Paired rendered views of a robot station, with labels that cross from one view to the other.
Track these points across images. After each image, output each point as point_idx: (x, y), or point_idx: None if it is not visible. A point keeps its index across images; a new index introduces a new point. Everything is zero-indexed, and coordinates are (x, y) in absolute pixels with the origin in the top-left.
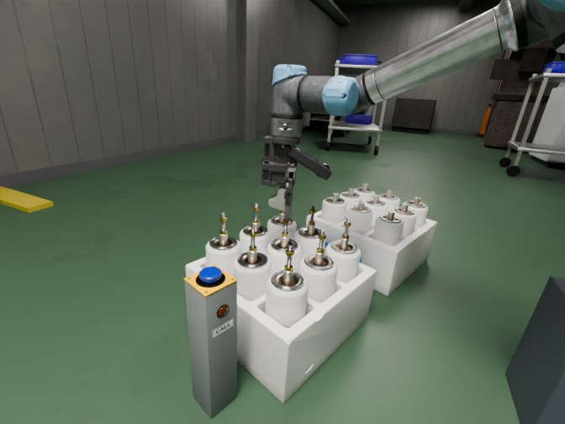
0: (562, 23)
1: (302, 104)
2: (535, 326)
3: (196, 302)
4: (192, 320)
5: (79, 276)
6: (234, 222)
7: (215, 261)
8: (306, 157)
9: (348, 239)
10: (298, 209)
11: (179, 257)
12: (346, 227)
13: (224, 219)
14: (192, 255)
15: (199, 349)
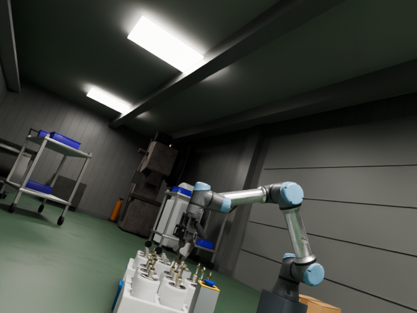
0: (286, 205)
1: (211, 203)
2: (260, 312)
3: (209, 297)
4: (200, 311)
5: None
6: (26, 278)
7: (152, 289)
8: (201, 227)
9: (197, 276)
10: (64, 269)
11: (24, 309)
12: (198, 268)
13: (157, 259)
14: (33, 307)
15: None
